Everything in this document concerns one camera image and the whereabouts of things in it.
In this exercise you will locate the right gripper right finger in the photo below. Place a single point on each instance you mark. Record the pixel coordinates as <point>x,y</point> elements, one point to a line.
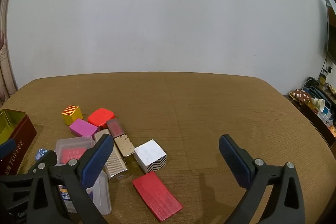
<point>285,203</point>

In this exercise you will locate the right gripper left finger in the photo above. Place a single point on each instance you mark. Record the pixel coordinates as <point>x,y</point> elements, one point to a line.
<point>46,204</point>

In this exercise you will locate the clear plastic case red card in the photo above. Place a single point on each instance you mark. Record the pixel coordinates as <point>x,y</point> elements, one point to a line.
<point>72,148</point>

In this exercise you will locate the blue patterned ball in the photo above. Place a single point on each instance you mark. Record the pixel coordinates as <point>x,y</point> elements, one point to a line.
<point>40,153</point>

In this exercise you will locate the silver textured lighter case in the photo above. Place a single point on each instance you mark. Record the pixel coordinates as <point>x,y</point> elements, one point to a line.
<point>116,166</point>

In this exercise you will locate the pink rectangular block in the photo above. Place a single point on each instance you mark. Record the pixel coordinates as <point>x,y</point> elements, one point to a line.
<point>82,128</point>

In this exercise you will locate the gold and red lipstick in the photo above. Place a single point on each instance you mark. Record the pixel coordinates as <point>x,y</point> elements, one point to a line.
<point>123,142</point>

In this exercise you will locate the yellow striped cube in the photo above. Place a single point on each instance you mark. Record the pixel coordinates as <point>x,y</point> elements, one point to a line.
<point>71,114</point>

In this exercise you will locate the red rounded square tape measure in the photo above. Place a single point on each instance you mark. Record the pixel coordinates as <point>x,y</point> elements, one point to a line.
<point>100,117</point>

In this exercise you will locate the white zigzag cube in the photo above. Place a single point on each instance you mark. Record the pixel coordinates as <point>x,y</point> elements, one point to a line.
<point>150,156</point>

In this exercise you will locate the red wooden block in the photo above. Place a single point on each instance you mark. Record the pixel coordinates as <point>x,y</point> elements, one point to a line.
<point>156,196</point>

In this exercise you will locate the clear plastic tin lid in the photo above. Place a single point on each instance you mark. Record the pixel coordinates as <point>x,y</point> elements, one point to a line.
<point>99,194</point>

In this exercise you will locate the red gold toffee tin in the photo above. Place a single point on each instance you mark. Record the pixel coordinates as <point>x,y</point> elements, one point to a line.
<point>17,133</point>

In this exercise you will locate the white paper cup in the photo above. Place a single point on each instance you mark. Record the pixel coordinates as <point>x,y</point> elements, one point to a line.
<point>319,103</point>

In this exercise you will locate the beige patterned curtain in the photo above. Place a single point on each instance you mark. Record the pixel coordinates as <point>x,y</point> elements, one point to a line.
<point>8,85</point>

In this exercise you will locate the cluttered side shelf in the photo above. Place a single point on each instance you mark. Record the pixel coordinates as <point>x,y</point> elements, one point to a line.
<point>302,97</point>

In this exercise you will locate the wall mounted television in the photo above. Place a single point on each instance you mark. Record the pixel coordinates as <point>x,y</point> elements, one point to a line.
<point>331,32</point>

